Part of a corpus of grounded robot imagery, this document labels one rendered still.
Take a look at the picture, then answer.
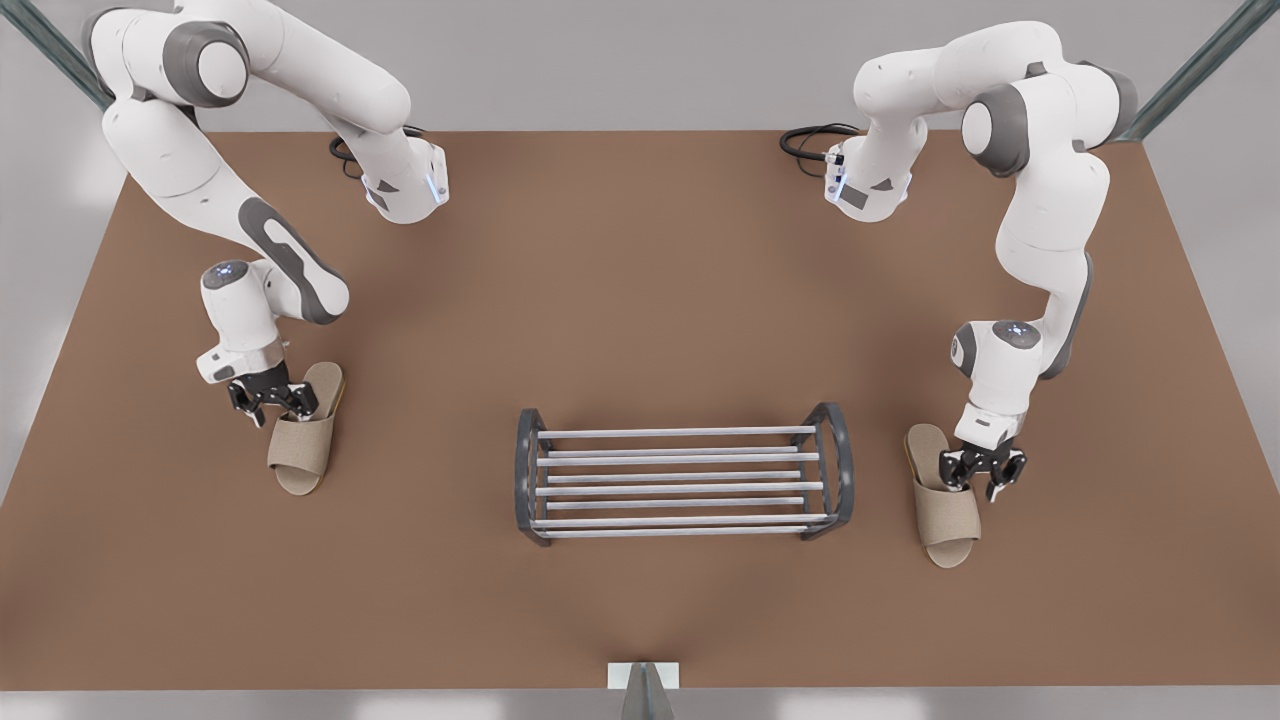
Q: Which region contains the beige open-toe slipper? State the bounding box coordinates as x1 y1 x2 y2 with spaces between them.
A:
266 361 347 497
904 423 984 570

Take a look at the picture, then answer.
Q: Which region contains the grey metal shoe rack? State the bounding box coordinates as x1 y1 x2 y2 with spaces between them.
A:
514 401 857 548

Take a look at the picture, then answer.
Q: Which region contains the black cable loop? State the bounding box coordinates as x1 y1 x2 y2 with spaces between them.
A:
329 124 428 182
779 123 864 182

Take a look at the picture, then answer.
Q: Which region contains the silver frame post with foot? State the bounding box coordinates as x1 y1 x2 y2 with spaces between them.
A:
607 661 682 720

